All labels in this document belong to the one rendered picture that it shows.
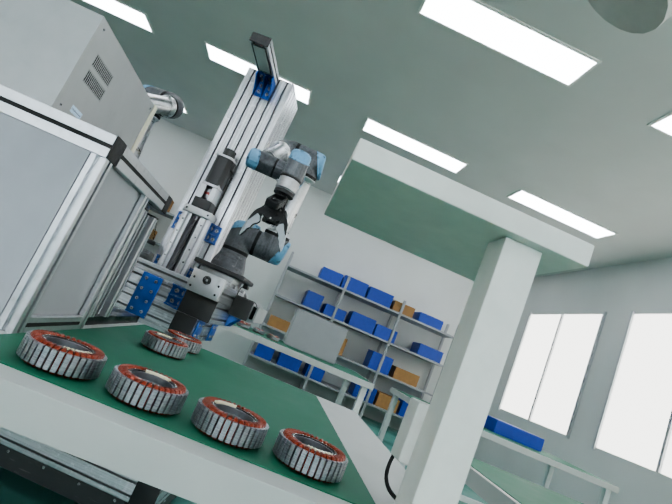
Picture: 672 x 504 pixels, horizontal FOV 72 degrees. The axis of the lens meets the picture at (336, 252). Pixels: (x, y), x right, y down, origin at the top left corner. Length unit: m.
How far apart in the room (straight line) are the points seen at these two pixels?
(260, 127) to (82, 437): 1.91
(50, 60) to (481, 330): 0.87
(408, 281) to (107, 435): 7.83
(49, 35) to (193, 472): 0.79
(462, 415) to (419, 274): 7.75
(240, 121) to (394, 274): 6.20
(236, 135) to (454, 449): 1.95
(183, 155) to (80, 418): 8.00
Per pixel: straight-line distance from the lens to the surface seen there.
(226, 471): 0.63
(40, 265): 0.91
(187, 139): 8.65
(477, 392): 0.68
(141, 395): 0.71
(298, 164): 1.59
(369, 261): 8.18
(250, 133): 2.37
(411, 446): 0.73
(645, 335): 6.26
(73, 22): 1.05
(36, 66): 1.03
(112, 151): 0.91
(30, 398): 0.67
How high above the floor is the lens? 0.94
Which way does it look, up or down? 10 degrees up
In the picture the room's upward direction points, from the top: 23 degrees clockwise
